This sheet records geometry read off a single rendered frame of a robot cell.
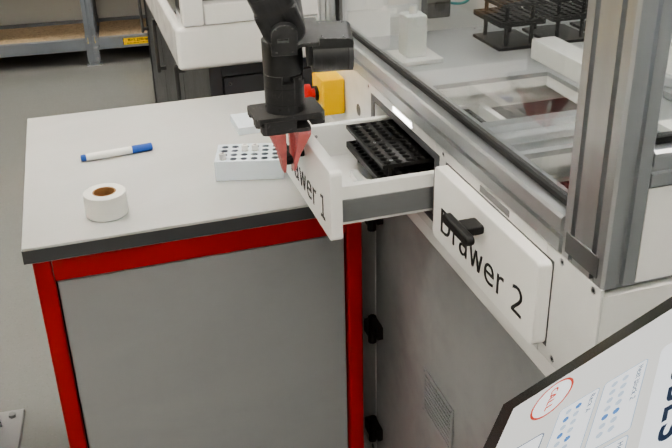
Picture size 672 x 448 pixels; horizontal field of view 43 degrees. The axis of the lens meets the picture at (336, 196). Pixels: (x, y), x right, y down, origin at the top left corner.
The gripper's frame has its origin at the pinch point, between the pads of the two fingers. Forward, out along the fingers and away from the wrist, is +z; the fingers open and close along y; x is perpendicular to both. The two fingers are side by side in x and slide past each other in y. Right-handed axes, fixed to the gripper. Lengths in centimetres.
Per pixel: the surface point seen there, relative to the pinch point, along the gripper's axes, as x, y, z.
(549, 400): -72, 1, -13
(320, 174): -6.8, 3.0, -1.0
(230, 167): 26.8, -4.6, 11.4
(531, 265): -41.4, 17.5, -2.9
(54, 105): 309, -45, 95
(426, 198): -10.0, 18.1, 4.0
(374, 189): -9.7, 10.1, 1.3
